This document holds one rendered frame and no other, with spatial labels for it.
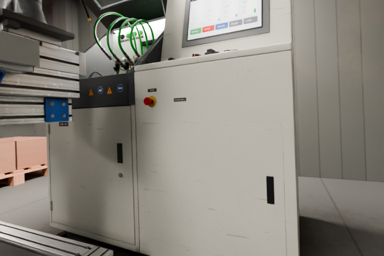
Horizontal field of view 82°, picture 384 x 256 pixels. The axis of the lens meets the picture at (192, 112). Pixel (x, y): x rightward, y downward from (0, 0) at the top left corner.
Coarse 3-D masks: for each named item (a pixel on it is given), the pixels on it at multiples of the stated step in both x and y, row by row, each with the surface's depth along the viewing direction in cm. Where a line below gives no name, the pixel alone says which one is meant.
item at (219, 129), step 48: (288, 0) 104; (192, 48) 121; (240, 48) 109; (144, 96) 105; (192, 96) 94; (240, 96) 85; (288, 96) 78; (144, 144) 105; (192, 144) 94; (240, 144) 85; (288, 144) 78; (144, 192) 105; (192, 192) 95; (240, 192) 86; (288, 192) 79; (144, 240) 106; (192, 240) 95; (240, 240) 86; (288, 240) 79
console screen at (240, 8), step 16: (192, 0) 128; (208, 0) 123; (224, 0) 119; (240, 0) 115; (256, 0) 111; (192, 16) 126; (208, 16) 121; (224, 16) 117; (240, 16) 112; (256, 16) 109; (192, 32) 123; (208, 32) 119; (224, 32) 114; (240, 32) 111; (256, 32) 107
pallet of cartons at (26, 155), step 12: (0, 144) 236; (12, 144) 246; (24, 144) 259; (36, 144) 272; (0, 156) 235; (12, 156) 245; (24, 156) 259; (36, 156) 271; (0, 168) 235; (12, 168) 245; (24, 168) 258; (36, 168) 267; (0, 180) 260; (12, 180) 245; (24, 180) 254
